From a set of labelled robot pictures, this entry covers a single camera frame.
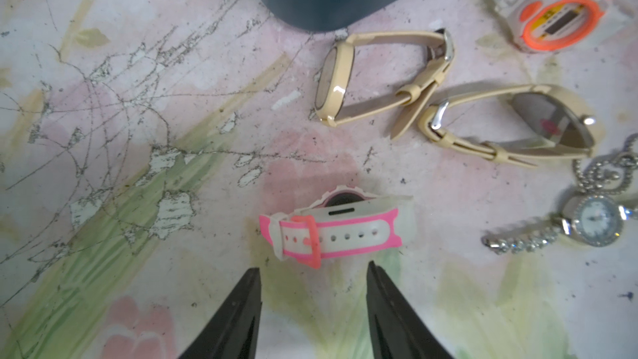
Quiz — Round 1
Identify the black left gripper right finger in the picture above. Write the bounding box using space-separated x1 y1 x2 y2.
367 261 451 359

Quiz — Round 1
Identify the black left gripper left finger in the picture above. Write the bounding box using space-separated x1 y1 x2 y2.
180 268 262 359

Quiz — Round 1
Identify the pink white watch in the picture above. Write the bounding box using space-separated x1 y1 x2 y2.
259 185 416 269

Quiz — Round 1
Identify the silver rhinestone watch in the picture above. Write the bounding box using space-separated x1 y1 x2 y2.
481 133 637 254

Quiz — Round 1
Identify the beige watch lower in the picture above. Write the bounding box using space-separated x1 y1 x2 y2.
418 84 606 168

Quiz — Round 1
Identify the orange white digital watch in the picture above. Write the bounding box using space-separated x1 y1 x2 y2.
492 0 636 53

